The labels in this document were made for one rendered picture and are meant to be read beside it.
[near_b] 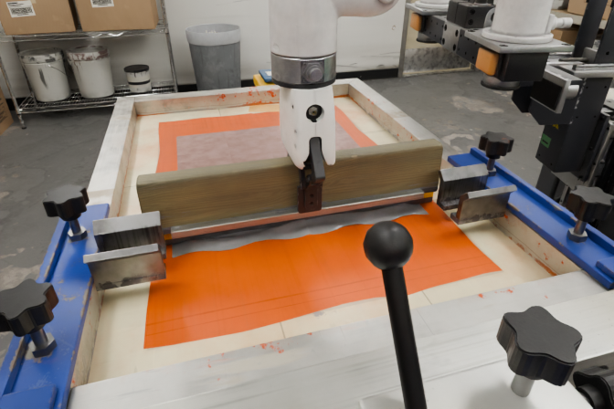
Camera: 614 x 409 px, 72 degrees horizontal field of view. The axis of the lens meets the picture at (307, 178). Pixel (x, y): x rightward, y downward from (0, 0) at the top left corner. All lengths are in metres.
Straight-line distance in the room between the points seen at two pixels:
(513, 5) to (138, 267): 0.75
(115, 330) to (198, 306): 0.08
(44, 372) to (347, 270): 0.31
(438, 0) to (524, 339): 1.12
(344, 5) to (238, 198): 0.26
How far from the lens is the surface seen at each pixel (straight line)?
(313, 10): 0.45
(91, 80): 3.88
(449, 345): 0.35
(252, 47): 4.22
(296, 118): 0.47
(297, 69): 0.46
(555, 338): 0.26
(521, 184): 0.65
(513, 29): 0.91
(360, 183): 0.58
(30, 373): 0.43
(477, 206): 0.59
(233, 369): 0.39
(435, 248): 0.57
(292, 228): 0.58
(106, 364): 0.47
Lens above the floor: 1.30
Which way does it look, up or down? 30 degrees down
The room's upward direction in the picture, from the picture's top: straight up
